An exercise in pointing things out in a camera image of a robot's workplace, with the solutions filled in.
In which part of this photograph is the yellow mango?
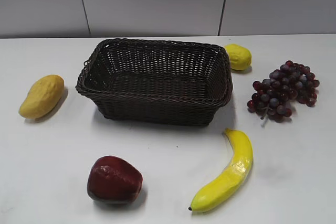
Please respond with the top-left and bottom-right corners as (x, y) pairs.
(18, 74), (65, 120)

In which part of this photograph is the black woven basket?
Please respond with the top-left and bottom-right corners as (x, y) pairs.
(76, 38), (233, 126)

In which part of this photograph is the yellow lemon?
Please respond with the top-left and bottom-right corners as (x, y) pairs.
(224, 44), (252, 71)

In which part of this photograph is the dark red apple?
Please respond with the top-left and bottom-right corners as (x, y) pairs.
(87, 156), (143, 205)

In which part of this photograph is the purple grape bunch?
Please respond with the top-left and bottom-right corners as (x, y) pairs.
(247, 60), (320, 122)

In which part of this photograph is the yellow banana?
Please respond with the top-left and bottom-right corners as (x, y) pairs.
(188, 128), (254, 212)

